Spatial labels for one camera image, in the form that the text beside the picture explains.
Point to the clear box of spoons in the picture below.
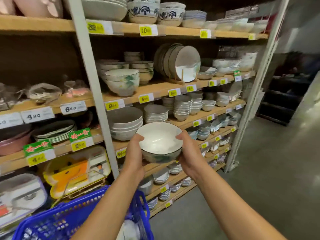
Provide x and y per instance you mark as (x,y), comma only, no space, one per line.
(10,99)

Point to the stack of large white bowls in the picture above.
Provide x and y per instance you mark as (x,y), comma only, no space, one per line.
(123,124)

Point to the person's left hand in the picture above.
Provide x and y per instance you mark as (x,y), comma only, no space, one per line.
(133,162)

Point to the bundle of pink ceramic spoons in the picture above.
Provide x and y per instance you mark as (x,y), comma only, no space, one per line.
(77,91)

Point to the row of black-rimmed floral plates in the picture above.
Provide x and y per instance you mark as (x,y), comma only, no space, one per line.
(187,63)

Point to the white divided kids plate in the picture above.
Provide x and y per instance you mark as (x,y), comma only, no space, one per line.
(22,197)

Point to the stack of pale green plates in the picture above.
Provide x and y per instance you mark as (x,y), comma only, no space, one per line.
(55,132)

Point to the wooden plate rack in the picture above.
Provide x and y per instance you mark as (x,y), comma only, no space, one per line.
(182,76)

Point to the blue shopping basket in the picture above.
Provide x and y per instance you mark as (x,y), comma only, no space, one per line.
(62,217)

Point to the nested row of floral bowls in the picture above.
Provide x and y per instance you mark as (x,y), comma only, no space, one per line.
(128,231)

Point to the row of blue grey bowls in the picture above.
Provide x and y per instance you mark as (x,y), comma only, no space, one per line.
(203,131)

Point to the row of patterned boxes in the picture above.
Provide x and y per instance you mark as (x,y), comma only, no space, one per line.
(240,12)

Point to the person's right hand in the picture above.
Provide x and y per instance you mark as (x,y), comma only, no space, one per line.
(192,159)

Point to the white price tag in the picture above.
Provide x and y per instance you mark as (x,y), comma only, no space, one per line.
(10,120)
(37,115)
(73,107)

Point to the person's right forearm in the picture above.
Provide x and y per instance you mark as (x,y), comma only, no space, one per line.
(237,209)

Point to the green sign price tag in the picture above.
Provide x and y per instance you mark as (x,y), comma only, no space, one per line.
(237,73)
(37,159)
(78,146)

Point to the yellow bear divided plate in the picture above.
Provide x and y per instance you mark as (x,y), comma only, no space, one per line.
(70,174)

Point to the yellow price tag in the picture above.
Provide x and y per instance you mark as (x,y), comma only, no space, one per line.
(111,106)
(190,88)
(212,83)
(196,123)
(120,153)
(163,189)
(203,34)
(210,117)
(172,93)
(95,27)
(145,31)
(223,81)
(143,99)
(251,36)

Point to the person's left forearm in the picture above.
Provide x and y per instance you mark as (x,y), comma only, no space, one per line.
(107,212)

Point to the stack of large white dishes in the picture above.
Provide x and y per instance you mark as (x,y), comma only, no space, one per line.
(105,11)

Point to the dark display rack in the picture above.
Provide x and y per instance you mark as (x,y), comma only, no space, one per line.
(282,97)

